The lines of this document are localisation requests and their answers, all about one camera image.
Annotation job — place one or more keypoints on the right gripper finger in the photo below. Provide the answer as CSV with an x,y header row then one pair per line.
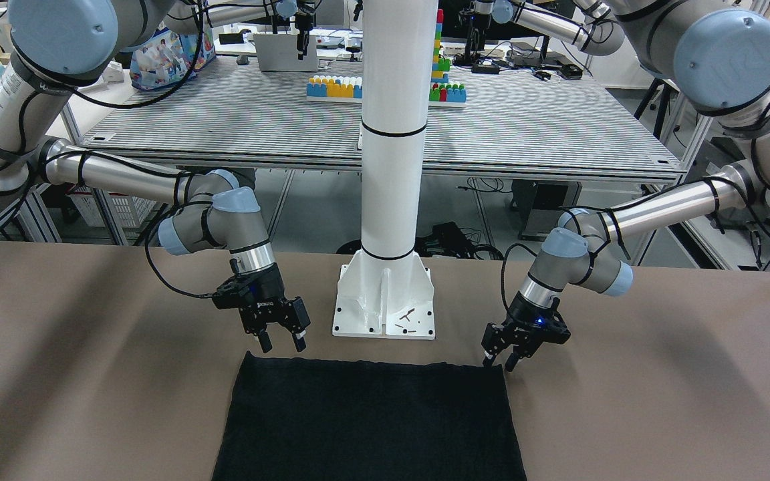
x,y
299,341
264,341

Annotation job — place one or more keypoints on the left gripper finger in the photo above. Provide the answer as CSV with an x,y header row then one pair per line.
x,y
489,355
511,361

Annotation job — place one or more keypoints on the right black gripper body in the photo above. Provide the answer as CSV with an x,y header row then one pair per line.
x,y
265,294

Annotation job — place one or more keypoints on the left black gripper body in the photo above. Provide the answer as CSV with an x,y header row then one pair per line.
x,y
521,310

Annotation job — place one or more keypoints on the black t-shirt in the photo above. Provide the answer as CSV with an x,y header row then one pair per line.
x,y
306,419

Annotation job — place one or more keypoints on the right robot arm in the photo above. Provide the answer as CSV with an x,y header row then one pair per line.
x,y
60,48

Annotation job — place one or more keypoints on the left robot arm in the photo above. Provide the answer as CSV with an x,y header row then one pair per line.
x,y
716,55

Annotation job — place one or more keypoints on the white plastic crate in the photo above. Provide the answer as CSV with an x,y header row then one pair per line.
x,y
129,211

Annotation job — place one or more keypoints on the colourful toy brick row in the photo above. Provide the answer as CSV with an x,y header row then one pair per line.
x,y
328,88

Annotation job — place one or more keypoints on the colourful toy brick tower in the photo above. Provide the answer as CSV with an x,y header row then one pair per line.
x,y
443,91

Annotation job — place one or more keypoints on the colourful printed bag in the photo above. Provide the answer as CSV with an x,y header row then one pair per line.
x,y
164,59

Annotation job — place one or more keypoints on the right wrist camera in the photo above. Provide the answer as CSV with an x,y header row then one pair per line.
x,y
235,293

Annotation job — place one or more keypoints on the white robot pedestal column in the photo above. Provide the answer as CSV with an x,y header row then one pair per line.
x,y
386,291

